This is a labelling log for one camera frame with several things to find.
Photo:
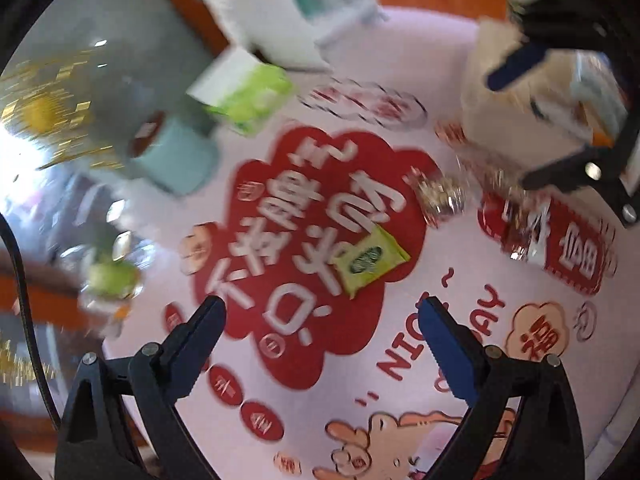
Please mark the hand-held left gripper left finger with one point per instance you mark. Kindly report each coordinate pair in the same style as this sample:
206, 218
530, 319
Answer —
182, 375

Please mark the pale blue orange packet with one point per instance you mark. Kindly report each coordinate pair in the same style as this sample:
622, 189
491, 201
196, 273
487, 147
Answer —
597, 92

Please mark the cartoon printed tablecloth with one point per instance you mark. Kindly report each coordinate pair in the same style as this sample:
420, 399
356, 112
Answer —
300, 410

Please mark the light blue box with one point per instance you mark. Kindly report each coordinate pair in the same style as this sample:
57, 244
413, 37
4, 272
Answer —
175, 160

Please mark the cream snack bag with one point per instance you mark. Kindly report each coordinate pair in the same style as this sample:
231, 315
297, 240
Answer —
500, 115

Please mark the red white striped snack packet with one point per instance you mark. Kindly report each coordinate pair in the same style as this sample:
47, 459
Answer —
520, 230

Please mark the gold glittery decoration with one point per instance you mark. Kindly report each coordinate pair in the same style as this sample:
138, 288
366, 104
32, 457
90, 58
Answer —
45, 110

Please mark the white paper package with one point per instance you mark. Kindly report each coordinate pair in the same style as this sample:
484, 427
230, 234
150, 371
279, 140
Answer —
265, 15

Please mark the green round object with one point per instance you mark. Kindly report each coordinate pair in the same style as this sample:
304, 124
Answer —
110, 275

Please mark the green white tissue pack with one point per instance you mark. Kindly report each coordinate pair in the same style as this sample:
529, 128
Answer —
245, 95

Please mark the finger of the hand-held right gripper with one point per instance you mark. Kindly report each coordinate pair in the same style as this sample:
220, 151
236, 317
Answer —
520, 62
575, 165

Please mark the yellow green snack packet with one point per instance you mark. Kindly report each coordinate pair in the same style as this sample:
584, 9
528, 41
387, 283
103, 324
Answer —
367, 262

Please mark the silver foil wrapped snack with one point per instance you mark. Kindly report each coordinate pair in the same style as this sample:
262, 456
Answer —
440, 197

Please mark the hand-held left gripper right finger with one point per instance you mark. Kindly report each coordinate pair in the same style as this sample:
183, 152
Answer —
445, 345

